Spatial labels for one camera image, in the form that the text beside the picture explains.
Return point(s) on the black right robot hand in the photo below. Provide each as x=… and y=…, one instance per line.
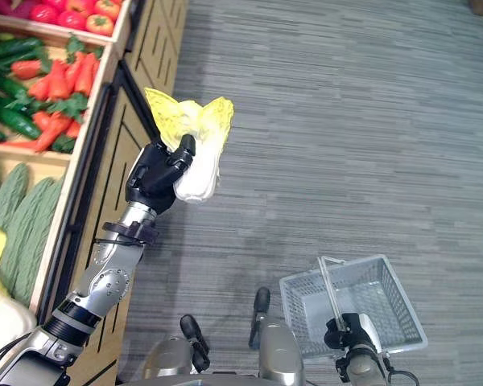
x=348, y=331

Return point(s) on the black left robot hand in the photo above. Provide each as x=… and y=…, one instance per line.
x=157, y=177

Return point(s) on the grey plastic shopping basket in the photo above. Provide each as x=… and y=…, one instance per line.
x=390, y=297

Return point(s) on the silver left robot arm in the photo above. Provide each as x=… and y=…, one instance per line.
x=104, y=277

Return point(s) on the wooden produce display stand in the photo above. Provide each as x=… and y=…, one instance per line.
x=104, y=169

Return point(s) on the silver right robot leg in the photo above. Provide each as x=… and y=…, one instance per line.
x=279, y=350

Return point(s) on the silver robot leg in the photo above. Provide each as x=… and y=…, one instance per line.
x=167, y=356
x=279, y=350

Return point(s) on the dark right robot foot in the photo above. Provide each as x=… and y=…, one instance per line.
x=261, y=299

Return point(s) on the dark robot foot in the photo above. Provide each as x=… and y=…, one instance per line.
x=261, y=299
x=193, y=329

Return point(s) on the orange carrot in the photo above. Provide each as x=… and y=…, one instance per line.
x=59, y=82
x=73, y=129
x=85, y=76
x=73, y=74
x=26, y=69
x=52, y=130
x=41, y=120
x=40, y=88
x=20, y=144

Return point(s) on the dark left robot foot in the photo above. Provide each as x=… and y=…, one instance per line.
x=193, y=329

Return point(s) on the orange red tomato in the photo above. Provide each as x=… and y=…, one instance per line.
x=108, y=9
x=100, y=25
x=80, y=5

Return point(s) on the grey robot torso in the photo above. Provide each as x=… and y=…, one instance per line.
x=193, y=381

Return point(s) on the silver left robot leg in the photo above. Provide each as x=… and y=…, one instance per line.
x=167, y=356

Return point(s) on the magenta purple vegetable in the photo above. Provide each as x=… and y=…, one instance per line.
x=18, y=8

